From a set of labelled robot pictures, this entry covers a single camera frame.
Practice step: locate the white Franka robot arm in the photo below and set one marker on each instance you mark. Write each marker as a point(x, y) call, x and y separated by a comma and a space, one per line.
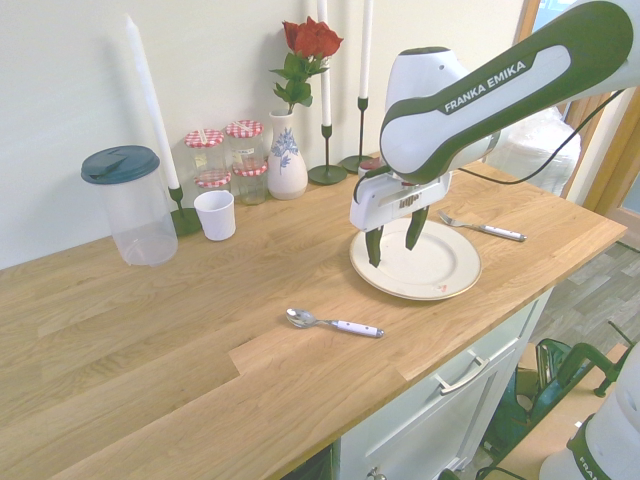
point(500, 95)

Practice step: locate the white plastic bag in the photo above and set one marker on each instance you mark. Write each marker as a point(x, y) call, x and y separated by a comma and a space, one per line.
point(537, 145)

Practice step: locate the clear pitcher teal lid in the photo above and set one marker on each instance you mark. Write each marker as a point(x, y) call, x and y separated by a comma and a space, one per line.
point(137, 210)

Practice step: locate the dark green candle holder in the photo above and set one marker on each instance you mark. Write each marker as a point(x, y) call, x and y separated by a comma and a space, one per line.
point(361, 145)
point(327, 172)
point(182, 222)

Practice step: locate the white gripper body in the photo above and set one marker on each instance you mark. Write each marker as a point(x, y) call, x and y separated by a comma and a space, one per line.
point(390, 202)

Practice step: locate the white kitchen cabinet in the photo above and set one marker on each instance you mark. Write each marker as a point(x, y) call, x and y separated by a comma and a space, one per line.
point(440, 425)

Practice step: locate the cardboard box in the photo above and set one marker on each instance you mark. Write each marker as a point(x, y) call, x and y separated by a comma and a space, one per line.
point(526, 370)

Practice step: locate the white vase blue flower print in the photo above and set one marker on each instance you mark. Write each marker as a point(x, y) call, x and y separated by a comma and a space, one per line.
point(286, 165)

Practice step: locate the green clamp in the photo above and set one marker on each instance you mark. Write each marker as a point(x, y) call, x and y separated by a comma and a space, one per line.
point(607, 362)

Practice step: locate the long white candle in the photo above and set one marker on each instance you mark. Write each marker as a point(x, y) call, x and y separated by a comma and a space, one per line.
point(366, 50)
point(325, 75)
point(152, 105)

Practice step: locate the white plate gold rim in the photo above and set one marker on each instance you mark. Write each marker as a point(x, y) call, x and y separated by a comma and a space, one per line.
point(435, 270)

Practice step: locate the small red lidded jar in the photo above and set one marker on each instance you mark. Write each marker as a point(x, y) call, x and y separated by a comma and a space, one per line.
point(371, 164)

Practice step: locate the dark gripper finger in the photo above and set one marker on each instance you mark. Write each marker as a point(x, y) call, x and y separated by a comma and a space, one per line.
point(373, 247)
point(416, 230)

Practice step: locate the white plastic cup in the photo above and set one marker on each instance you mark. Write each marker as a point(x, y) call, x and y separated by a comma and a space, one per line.
point(216, 217)

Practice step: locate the red rose green leaves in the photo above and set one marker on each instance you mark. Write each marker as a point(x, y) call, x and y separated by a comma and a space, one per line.
point(307, 40)

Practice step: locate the wooden door frame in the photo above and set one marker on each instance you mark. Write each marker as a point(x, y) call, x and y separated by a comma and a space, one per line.
point(617, 160)

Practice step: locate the glass jar red checked lid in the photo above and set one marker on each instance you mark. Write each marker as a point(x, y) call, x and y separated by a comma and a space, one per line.
point(251, 185)
point(212, 179)
point(205, 150)
point(245, 142)

